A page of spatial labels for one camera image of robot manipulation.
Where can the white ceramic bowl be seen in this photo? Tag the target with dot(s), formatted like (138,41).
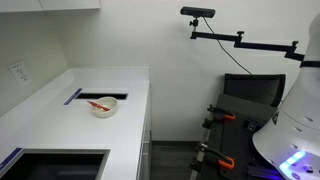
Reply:
(109,106)

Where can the blue tape strip near sink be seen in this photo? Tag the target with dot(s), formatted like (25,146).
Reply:
(11,159)

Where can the white wall outlet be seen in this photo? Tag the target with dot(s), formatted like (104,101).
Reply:
(20,73)

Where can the orange black clamp lower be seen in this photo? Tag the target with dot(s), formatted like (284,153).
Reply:
(223,160)

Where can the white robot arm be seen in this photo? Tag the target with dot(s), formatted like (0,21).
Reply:
(290,140)

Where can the red pen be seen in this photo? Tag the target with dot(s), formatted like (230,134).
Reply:
(98,106)

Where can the black camera on mount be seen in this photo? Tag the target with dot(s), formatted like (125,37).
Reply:
(197,12)

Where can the white counter base cabinets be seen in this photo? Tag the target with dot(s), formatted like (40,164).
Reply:
(145,156)

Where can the orange black clamp upper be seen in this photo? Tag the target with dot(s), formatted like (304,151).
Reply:
(225,114)

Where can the orange black clamp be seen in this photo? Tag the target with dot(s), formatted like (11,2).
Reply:
(225,114)
(223,160)

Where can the black perforated robot table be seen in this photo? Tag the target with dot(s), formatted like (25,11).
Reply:
(233,138)

